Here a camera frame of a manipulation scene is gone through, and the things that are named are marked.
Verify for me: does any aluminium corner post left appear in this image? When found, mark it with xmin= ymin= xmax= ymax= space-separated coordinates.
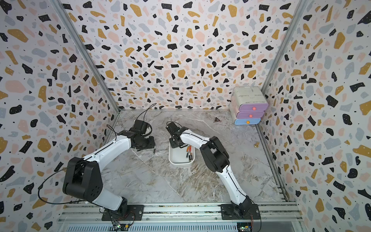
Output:
xmin=50 ymin=0 xmax=120 ymax=113

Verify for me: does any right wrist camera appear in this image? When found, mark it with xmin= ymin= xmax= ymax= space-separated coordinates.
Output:
xmin=166 ymin=121 xmax=180 ymax=135

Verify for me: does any pastel drawer organiser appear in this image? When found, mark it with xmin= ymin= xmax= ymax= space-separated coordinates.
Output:
xmin=229 ymin=86 xmax=268 ymax=125

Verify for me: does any aluminium corner post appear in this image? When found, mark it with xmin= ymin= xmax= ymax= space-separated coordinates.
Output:
xmin=50 ymin=0 xmax=120 ymax=113
xmin=261 ymin=0 xmax=308 ymax=94

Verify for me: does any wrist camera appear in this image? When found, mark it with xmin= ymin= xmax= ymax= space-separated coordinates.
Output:
xmin=131 ymin=119 xmax=152 ymax=137
xmin=166 ymin=121 xmax=180 ymax=135

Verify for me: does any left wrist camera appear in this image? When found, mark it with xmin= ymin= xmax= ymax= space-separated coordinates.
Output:
xmin=131 ymin=119 xmax=152 ymax=137

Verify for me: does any white plastic storage box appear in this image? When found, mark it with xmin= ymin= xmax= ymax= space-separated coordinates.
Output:
xmin=168 ymin=142 xmax=195 ymax=168

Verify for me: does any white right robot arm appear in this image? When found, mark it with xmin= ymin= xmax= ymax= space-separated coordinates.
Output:
xmin=166 ymin=122 xmax=261 ymax=220

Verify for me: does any aluminium corner post right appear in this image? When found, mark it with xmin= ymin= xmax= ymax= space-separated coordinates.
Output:
xmin=261 ymin=0 xmax=308 ymax=94

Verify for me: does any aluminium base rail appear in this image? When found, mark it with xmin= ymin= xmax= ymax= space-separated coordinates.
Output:
xmin=56 ymin=202 xmax=307 ymax=232

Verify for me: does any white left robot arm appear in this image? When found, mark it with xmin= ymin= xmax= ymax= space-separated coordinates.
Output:
xmin=62 ymin=130 xmax=156 ymax=221

